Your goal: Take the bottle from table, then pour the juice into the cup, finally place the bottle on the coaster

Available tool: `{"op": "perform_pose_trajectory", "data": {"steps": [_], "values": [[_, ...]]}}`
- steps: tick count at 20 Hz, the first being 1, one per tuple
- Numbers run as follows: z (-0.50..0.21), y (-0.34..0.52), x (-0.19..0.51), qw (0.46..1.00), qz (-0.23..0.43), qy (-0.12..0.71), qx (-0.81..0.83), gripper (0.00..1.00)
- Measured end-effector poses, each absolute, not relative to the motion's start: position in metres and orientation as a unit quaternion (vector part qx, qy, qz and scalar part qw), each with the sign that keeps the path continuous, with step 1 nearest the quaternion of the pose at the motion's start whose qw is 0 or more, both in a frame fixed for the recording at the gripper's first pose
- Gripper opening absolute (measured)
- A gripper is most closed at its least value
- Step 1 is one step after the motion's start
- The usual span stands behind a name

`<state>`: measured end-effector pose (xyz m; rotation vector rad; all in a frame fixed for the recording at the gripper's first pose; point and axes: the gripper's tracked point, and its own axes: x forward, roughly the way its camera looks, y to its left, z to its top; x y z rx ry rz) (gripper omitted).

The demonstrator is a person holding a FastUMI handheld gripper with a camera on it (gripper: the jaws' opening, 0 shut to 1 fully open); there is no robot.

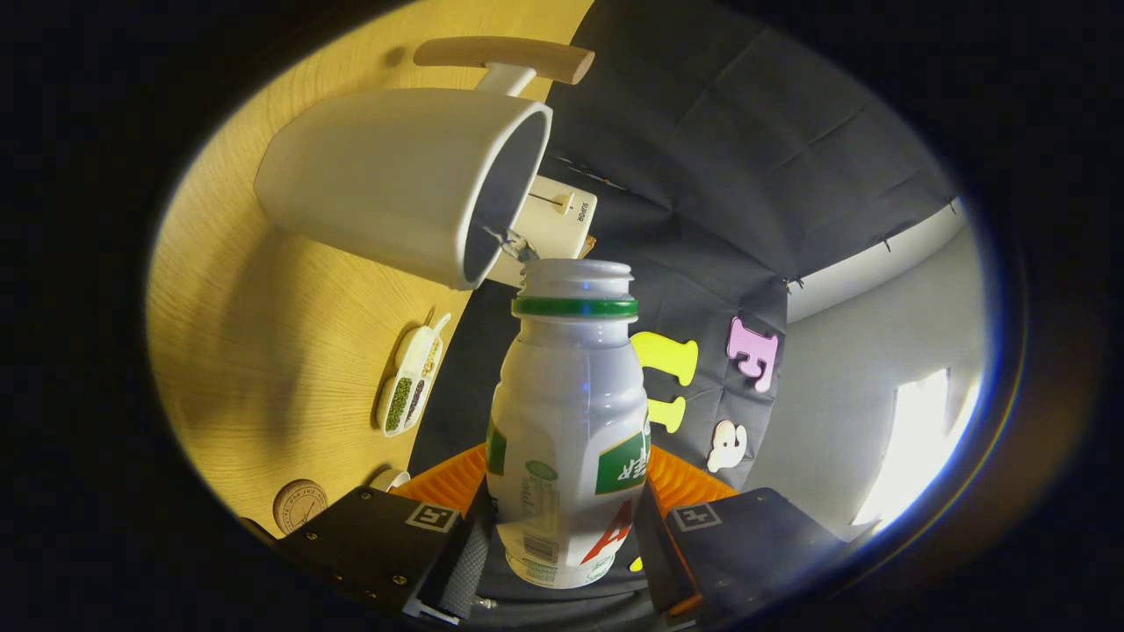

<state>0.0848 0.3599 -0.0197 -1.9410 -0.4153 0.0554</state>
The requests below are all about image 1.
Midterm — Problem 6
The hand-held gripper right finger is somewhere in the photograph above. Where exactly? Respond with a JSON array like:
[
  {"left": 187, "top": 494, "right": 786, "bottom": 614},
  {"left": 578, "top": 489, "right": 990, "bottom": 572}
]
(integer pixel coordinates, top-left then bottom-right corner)
[{"left": 634, "top": 446, "right": 879, "bottom": 626}]

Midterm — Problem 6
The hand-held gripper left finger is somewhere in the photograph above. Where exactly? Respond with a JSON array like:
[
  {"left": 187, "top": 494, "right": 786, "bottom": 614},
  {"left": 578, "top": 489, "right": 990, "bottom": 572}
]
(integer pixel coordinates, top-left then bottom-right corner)
[{"left": 241, "top": 443, "right": 493, "bottom": 626}]

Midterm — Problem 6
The round wooden coaster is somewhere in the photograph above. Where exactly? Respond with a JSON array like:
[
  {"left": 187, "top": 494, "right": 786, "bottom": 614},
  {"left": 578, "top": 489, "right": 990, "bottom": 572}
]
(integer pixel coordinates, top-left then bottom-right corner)
[{"left": 271, "top": 478, "right": 328, "bottom": 535}]

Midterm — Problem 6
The white juice bottle green label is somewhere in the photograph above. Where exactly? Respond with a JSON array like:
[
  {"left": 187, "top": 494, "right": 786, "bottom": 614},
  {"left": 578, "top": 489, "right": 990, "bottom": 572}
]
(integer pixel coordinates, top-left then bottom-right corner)
[{"left": 485, "top": 259, "right": 651, "bottom": 590}]

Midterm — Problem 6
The white cup with wooden handle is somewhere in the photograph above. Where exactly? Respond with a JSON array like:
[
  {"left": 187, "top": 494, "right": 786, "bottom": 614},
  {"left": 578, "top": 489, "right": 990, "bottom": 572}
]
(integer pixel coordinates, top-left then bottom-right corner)
[{"left": 253, "top": 35, "right": 596, "bottom": 291}]

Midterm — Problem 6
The white divided dish with beans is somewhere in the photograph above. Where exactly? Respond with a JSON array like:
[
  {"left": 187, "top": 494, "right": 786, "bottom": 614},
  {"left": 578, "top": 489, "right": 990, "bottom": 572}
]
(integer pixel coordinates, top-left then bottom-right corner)
[{"left": 375, "top": 312, "right": 452, "bottom": 438}]

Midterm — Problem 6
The wooden table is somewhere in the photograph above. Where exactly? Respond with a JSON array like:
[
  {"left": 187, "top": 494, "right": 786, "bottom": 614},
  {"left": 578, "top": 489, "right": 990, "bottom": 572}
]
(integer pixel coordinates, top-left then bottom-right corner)
[{"left": 145, "top": 0, "right": 598, "bottom": 541}]

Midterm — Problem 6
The cream toaster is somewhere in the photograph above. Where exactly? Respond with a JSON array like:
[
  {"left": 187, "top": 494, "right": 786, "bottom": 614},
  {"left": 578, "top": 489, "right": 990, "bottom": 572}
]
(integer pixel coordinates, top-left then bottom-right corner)
[{"left": 486, "top": 174, "right": 599, "bottom": 289}]

